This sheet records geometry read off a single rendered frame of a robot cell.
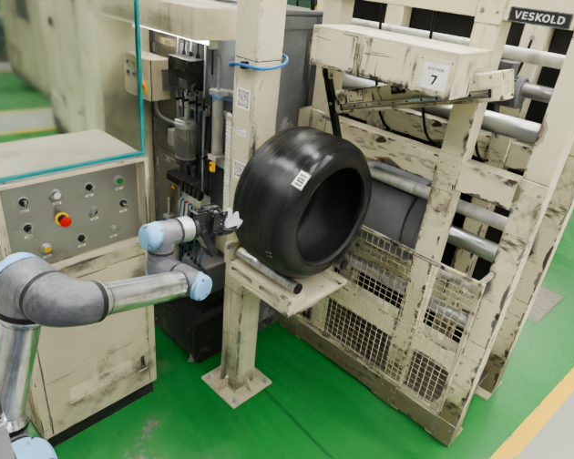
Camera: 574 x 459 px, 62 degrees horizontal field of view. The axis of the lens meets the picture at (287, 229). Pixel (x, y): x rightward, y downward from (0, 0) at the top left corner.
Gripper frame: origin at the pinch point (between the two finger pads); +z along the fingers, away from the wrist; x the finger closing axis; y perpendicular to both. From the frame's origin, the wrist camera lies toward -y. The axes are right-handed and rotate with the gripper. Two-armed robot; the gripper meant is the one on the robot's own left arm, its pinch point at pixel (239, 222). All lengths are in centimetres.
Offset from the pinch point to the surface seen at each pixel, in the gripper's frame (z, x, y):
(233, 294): 34, 31, -56
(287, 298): 22.1, -9.4, -31.5
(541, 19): 76, -46, 78
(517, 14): 76, -38, 79
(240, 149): 26.3, 32.2, 13.5
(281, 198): 10.5, -7.2, 10.2
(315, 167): 21.5, -10.2, 20.9
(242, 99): 24, 32, 33
